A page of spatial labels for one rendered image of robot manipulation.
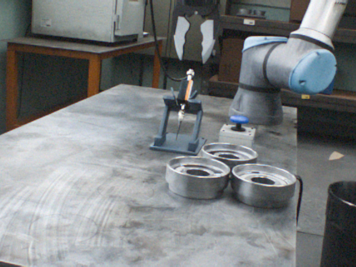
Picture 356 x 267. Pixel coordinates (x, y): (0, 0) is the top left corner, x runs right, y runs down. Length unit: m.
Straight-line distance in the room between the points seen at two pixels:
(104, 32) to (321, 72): 2.02
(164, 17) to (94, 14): 1.70
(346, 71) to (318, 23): 3.61
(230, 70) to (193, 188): 3.62
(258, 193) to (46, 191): 0.33
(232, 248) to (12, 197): 0.33
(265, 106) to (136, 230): 0.76
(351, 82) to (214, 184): 4.17
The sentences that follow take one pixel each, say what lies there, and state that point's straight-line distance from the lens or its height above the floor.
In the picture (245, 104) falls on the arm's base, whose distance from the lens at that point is 1.38.
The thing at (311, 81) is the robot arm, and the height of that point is 0.94.
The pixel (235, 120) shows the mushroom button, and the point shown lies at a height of 0.87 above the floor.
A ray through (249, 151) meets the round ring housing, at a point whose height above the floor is 0.84.
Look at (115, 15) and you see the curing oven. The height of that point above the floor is 0.97.
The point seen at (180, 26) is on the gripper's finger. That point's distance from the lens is 1.08.
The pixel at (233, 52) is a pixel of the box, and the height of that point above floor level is 0.70.
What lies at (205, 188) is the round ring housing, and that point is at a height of 0.82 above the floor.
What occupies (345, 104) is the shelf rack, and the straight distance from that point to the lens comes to 4.35.
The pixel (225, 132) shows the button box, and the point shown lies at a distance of 1.07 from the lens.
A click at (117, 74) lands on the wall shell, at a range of 5.19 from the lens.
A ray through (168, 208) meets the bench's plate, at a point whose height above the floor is 0.80.
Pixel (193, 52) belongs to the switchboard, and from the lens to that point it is 4.72.
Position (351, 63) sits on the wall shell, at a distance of 4.90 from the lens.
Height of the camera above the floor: 1.11
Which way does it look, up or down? 15 degrees down
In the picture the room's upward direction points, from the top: 6 degrees clockwise
